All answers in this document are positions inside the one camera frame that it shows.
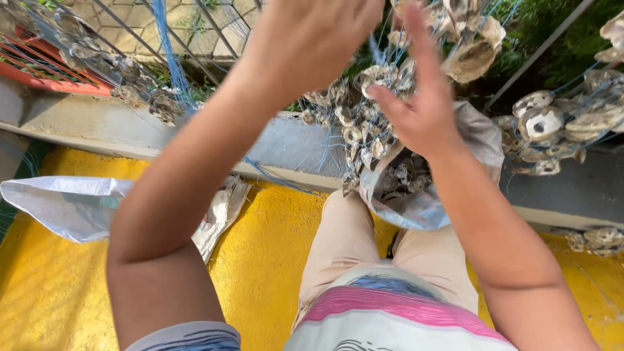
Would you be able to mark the open white sack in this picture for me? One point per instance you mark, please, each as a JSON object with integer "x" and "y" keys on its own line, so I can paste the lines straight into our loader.
{"x": 480, "y": 141}

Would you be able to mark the heap of loose oyster shells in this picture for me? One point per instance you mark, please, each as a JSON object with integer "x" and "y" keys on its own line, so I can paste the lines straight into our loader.
{"x": 404, "y": 178}

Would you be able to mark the bundle of blue line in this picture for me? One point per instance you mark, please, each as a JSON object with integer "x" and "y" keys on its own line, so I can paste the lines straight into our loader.
{"x": 170, "y": 58}

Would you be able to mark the flat white woven sack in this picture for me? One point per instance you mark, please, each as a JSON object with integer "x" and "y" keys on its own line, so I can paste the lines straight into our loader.
{"x": 68, "y": 204}

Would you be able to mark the person's right hand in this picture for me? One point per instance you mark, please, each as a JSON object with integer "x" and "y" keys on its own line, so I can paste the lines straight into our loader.
{"x": 429, "y": 117}

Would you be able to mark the white pink striped shirt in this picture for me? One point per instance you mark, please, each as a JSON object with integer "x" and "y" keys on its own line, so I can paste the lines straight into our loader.
{"x": 390, "y": 331}

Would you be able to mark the grey metal railing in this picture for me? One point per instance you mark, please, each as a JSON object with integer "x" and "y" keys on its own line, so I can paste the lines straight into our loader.
{"x": 538, "y": 53}

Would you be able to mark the red metal grate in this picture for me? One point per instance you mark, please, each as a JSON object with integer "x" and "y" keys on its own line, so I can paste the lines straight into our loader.
{"x": 58, "y": 84}

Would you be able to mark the big cluster of strung shells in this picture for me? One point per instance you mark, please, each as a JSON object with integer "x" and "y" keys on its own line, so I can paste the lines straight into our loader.
{"x": 541, "y": 124}

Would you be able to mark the beige trousers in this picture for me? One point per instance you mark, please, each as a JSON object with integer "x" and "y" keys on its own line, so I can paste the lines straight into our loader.
{"x": 341, "y": 234}

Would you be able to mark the pale hanging oyster shells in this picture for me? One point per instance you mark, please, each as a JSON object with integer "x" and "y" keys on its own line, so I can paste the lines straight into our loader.
{"x": 613, "y": 34}

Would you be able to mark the person's left hand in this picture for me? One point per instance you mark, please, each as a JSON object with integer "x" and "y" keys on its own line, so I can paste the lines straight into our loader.
{"x": 312, "y": 44}

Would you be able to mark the small pile of oyster shells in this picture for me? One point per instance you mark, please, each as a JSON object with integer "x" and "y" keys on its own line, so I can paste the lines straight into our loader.
{"x": 602, "y": 240}

